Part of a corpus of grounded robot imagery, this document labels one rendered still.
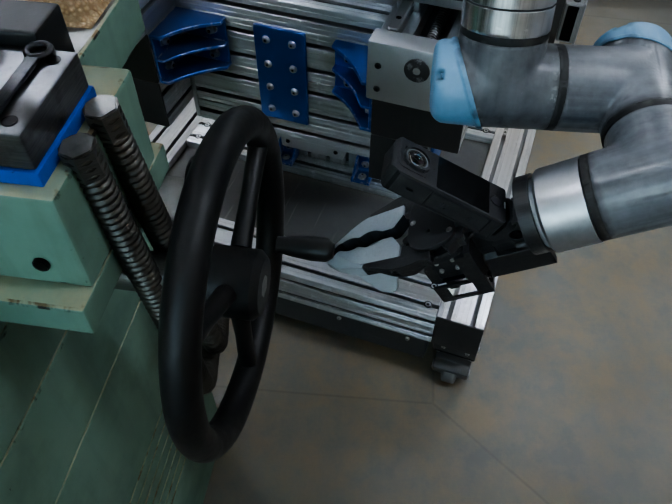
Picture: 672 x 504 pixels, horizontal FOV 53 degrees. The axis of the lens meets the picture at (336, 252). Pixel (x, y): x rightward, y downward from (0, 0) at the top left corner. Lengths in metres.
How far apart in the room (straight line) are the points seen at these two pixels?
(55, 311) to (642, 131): 0.46
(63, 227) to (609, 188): 0.40
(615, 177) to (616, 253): 1.20
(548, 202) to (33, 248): 0.39
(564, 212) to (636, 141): 0.08
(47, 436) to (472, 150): 1.17
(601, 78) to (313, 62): 0.59
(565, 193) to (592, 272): 1.14
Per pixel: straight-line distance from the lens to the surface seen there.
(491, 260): 0.63
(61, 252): 0.49
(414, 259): 0.60
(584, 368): 1.54
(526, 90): 0.60
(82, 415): 0.77
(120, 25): 0.75
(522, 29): 0.58
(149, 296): 0.57
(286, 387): 1.43
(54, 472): 0.74
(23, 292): 0.53
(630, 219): 0.57
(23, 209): 0.46
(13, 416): 0.65
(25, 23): 0.51
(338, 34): 1.06
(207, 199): 0.44
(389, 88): 0.92
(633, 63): 0.63
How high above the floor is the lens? 1.25
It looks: 50 degrees down
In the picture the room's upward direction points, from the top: straight up
